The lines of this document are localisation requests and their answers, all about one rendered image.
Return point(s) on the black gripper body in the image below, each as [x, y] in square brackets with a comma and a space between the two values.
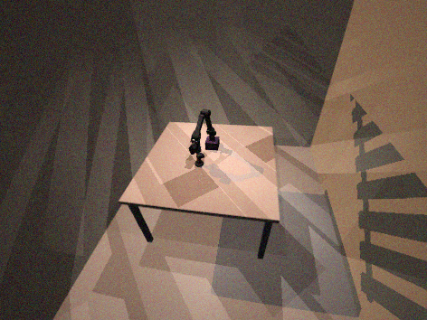
[199, 154]

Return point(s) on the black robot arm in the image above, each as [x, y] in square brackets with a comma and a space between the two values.
[204, 114]

